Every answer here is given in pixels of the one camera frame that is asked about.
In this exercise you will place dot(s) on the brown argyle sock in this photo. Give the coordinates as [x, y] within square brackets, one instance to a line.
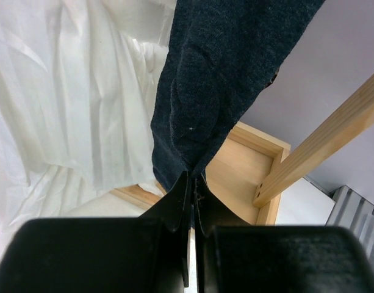
[272, 79]

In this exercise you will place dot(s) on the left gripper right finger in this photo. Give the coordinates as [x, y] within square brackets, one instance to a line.
[234, 256]

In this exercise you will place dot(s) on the wooden rack frame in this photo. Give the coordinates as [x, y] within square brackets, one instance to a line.
[252, 168]

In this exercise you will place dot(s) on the aluminium mounting rail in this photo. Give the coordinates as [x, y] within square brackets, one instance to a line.
[356, 214]

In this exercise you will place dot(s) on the white cloth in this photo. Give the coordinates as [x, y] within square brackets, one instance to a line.
[78, 83]

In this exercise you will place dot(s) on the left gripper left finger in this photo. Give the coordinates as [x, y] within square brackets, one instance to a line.
[149, 253]

